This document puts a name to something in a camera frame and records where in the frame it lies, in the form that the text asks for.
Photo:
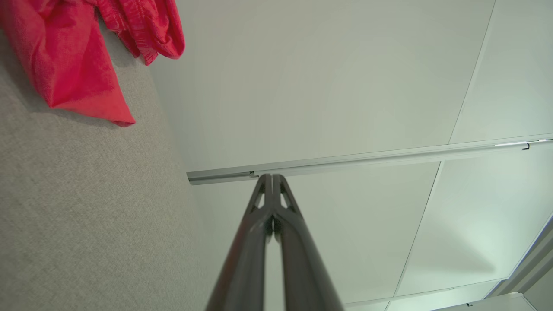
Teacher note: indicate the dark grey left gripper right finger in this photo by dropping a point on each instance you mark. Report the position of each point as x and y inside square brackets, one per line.
[302, 268]

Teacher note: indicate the red shorts with black lettering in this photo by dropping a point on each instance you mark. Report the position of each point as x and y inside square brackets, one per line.
[147, 26]

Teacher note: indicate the grey metal frame beam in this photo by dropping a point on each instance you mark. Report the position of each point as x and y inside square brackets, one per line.
[531, 263]

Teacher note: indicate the red shirt with white sleeves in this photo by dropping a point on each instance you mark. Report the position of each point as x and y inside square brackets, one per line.
[65, 65]

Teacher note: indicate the aluminium double profile post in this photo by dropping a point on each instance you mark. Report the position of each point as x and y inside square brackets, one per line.
[345, 160]

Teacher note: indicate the grey fabric work surface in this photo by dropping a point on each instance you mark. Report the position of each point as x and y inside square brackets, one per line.
[86, 216]

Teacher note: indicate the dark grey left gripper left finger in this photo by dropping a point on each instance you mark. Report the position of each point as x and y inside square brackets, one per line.
[246, 259]

